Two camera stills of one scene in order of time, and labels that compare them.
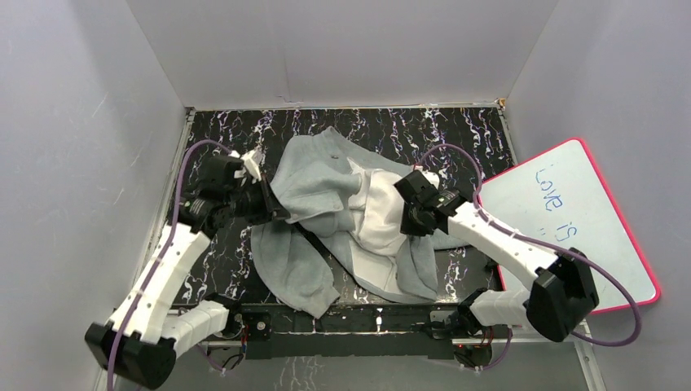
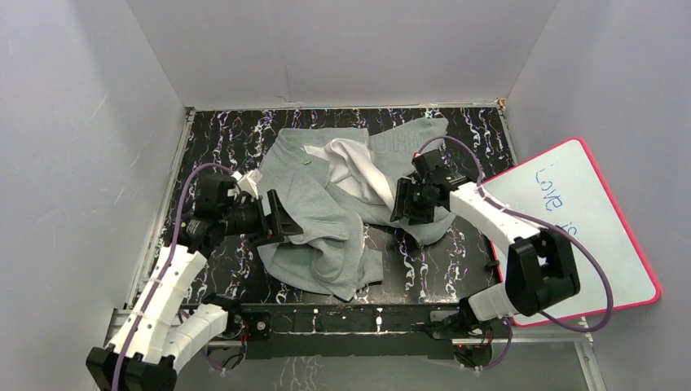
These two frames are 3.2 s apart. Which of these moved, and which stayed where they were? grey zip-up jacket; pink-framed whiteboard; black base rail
Moved: grey zip-up jacket
Stayed: black base rail; pink-framed whiteboard
